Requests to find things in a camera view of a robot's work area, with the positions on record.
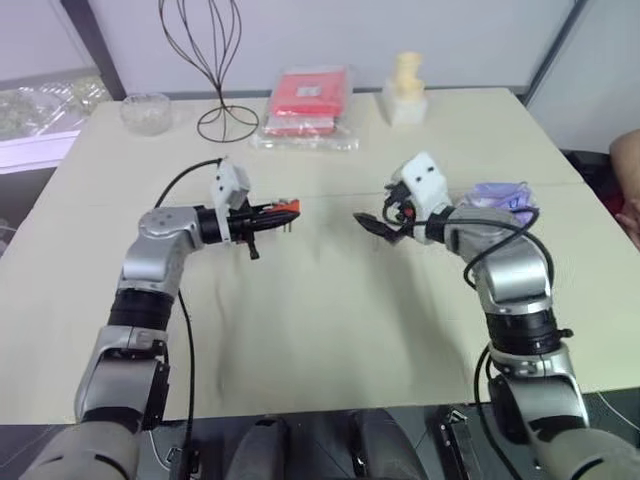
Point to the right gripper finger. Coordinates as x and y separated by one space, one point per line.
397 235
370 221

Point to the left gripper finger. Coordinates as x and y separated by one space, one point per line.
275 223
280 211

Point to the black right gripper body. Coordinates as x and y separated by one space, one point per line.
397 205

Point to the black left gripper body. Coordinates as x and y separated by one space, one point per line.
242 222

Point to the orange hex key holder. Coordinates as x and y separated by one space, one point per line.
289 205

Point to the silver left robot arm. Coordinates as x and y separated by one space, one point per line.
155 250

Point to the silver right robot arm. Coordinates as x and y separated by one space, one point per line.
510 270

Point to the purple plastic pack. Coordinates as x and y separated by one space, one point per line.
505 200

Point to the red packets in plastic bag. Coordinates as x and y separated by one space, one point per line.
307 105

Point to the cream figure on white base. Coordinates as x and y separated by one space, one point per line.
407 90

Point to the clear glass bowl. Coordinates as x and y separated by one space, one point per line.
146 114

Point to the dark rounded shape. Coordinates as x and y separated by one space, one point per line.
261 447

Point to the clear plastic box with greens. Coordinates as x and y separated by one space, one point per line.
45 105

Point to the person in red clothing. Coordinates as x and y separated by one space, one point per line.
627 150

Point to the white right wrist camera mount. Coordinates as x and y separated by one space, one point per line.
425 182

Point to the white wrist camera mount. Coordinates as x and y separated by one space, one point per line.
425 182
231 182

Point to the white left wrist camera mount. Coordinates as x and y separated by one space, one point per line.
231 182

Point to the black metal bracket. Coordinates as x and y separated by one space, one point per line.
457 440

